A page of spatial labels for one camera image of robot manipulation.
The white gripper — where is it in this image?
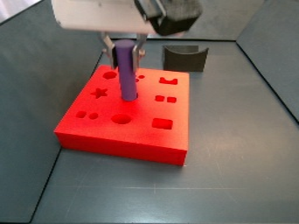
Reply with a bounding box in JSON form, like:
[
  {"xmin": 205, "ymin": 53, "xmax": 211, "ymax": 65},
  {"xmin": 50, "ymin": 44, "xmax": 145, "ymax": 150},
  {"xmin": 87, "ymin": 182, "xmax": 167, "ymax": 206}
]
[{"xmin": 51, "ymin": 0, "xmax": 155, "ymax": 71}]

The purple round peg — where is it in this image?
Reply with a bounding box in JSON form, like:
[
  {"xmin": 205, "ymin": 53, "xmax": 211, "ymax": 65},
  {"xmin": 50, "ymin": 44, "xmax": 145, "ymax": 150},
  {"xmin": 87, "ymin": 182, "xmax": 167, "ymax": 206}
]
[{"xmin": 115, "ymin": 39, "xmax": 137, "ymax": 102}]

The red shape sorting board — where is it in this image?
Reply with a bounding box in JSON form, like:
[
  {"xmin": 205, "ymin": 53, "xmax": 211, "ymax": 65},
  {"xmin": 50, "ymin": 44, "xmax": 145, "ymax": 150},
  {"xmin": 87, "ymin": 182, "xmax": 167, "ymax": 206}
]
[{"xmin": 55, "ymin": 66, "xmax": 190, "ymax": 165}]

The dark curved holder block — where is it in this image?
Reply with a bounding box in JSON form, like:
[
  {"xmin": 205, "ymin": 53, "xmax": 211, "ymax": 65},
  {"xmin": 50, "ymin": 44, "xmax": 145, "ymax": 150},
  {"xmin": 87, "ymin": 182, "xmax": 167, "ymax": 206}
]
[{"xmin": 163, "ymin": 45, "xmax": 210, "ymax": 72}]

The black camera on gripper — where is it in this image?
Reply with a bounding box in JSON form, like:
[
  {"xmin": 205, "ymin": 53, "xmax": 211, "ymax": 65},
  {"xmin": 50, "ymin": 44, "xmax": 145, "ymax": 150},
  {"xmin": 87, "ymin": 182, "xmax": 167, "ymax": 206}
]
[{"xmin": 135, "ymin": 0, "xmax": 203, "ymax": 36}]

